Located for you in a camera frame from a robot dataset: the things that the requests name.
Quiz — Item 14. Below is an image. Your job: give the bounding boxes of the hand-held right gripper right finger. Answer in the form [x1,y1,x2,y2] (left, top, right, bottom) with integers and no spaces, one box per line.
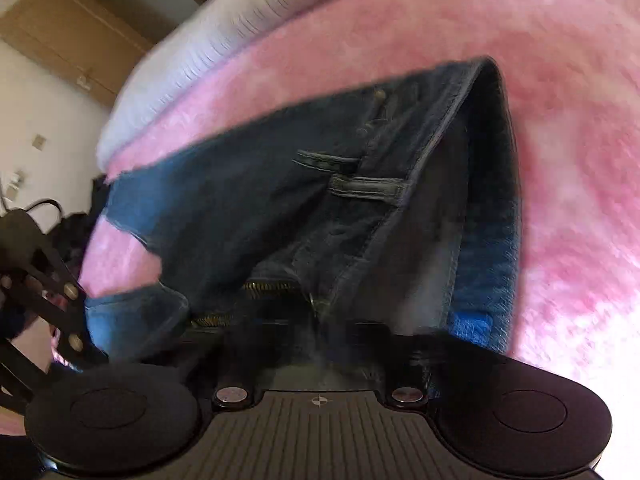
[350,309,507,407]

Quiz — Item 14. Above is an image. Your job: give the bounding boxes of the dark blue denim jeans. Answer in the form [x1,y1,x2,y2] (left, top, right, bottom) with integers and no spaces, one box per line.
[84,56,523,381]

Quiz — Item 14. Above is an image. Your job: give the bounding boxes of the pink fluffy blanket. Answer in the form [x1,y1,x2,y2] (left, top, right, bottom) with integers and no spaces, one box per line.
[50,0,640,451]

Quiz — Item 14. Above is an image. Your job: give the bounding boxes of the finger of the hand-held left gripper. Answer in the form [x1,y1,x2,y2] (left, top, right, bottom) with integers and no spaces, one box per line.
[0,209,109,368]
[0,337,37,411]

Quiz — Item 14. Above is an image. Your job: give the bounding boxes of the wooden wardrobe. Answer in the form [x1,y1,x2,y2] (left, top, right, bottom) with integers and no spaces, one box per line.
[0,0,158,108]

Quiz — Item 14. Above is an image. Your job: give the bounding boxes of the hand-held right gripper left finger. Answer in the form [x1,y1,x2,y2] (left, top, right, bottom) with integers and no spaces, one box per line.
[177,327,263,407]

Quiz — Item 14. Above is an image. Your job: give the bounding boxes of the grey ribbed bed sheet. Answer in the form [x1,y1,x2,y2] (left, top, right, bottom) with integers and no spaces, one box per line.
[96,0,416,173]

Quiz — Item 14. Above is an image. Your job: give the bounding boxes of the black bag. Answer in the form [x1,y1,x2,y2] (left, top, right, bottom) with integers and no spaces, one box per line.
[22,198,110,286]

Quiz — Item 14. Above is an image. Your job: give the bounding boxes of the white wall outlet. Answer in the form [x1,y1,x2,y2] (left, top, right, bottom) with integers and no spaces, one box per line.
[0,170,27,202]

